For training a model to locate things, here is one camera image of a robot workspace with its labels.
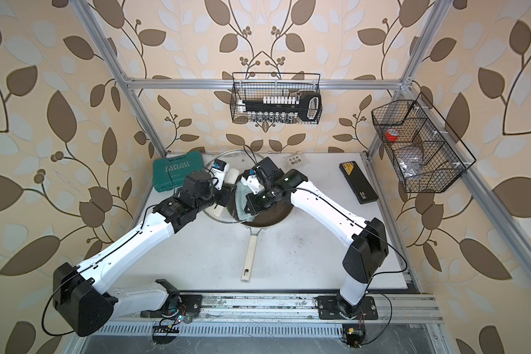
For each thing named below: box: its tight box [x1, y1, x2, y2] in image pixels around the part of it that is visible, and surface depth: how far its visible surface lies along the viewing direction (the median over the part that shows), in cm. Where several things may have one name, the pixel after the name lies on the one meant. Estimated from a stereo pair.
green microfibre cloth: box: [235, 180, 257, 222], surface depth 77 cm
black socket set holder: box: [237, 92, 323, 123], surface depth 86 cm
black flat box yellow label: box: [339, 160, 379, 205], surface depth 109 cm
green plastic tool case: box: [152, 150, 205, 193], surface depth 110 cm
